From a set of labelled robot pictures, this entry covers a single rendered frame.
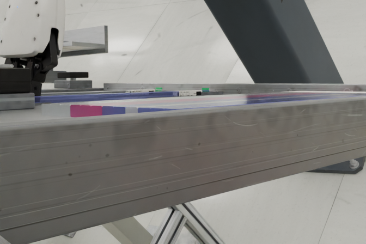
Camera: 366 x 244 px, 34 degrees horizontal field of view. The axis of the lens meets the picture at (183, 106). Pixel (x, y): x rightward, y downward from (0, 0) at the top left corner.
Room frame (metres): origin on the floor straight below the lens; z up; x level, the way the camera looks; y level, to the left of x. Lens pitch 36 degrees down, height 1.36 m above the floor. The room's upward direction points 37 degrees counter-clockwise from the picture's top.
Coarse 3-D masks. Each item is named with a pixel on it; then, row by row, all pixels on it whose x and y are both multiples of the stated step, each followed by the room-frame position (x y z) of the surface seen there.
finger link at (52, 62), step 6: (54, 36) 0.81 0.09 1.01; (48, 42) 0.79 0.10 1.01; (54, 42) 0.80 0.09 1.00; (48, 48) 0.79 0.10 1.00; (54, 48) 0.79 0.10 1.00; (48, 54) 0.78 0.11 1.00; (54, 54) 0.78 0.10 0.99; (48, 60) 0.78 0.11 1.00; (54, 60) 0.77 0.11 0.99; (42, 66) 0.78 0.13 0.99; (48, 66) 0.77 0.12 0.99; (54, 66) 0.77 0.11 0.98
